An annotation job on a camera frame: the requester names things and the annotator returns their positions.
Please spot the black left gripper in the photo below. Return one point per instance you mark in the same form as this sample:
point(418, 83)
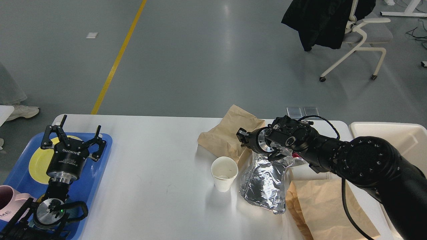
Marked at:
point(68, 161)

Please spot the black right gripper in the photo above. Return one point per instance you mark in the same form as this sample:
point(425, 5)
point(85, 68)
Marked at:
point(255, 140)

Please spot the brown paper bag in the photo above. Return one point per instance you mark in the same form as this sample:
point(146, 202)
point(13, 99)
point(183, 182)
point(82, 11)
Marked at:
point(317, 209)
point(222, 140)

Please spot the yellow plate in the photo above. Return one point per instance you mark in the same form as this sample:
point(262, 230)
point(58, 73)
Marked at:
point(39, 162)

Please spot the white paper cup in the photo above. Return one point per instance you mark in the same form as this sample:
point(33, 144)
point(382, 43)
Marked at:
point(224, 170)

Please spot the silver foil bag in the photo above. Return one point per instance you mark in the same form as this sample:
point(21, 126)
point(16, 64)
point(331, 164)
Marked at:
point(262, 183)

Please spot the pink mug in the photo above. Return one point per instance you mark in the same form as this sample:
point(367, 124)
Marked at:
point(10, 202)

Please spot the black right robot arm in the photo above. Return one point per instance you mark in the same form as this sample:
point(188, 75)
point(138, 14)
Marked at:
point(368, 162)

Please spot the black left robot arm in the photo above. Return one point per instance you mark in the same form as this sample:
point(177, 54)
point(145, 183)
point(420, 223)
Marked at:
point(55, 181)

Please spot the left floor outlet plate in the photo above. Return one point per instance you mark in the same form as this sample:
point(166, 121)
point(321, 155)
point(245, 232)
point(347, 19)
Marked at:
point(294, 112)

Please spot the floor outlet plate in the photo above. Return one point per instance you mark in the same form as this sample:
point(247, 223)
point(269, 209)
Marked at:
point(311, 112)
point(294, 112)

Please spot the right floor outlet plate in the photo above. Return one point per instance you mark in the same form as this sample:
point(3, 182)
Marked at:
point(311, 112)

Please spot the white tissue block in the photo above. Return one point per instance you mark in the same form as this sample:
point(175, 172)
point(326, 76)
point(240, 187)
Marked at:
point(304, 172)

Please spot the person in light clothes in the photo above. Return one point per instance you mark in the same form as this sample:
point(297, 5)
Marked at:
point(12, 94)

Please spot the black jacket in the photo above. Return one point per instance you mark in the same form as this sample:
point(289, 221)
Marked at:
point(319, 22)

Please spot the white office chair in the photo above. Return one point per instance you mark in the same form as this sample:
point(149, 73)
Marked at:
point(361, 35)

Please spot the white waste bin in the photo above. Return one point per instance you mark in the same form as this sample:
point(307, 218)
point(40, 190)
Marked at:
point(409, 139)

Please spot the white desk leg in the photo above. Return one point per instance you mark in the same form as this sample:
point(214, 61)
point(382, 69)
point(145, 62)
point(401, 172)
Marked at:
point(409, 11)

